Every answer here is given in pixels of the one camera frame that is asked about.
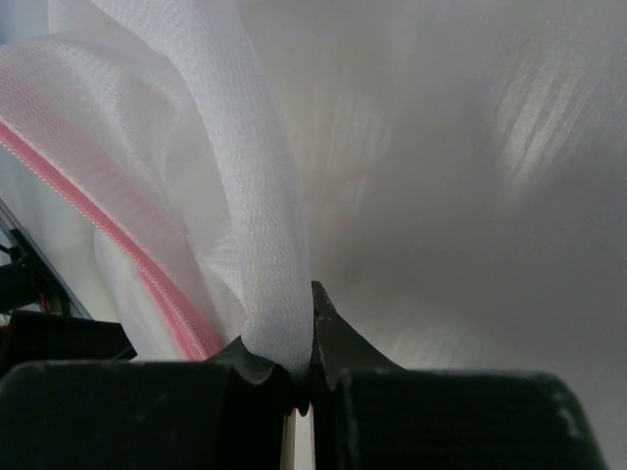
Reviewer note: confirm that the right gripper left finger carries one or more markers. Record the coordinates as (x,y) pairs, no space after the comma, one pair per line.
(223,413)

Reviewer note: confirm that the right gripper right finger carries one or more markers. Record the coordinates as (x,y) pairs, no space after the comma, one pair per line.
(371,413)

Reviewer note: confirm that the white mesh laundry bag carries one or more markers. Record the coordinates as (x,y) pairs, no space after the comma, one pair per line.
(453,172)

